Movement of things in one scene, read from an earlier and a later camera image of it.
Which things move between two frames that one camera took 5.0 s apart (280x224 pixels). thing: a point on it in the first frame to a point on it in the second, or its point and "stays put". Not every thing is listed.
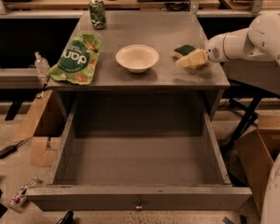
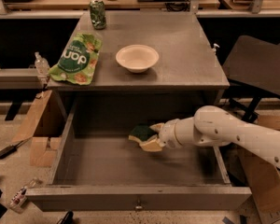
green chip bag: x=78 y=61 stays put
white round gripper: x=215 y=50 to x=167 y=134
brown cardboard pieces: x=43 y=149 stays put
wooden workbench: x=211 y=1 stays put
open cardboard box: x=255 y=150 stays put
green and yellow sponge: x=182 y=50 to x=142 y=133
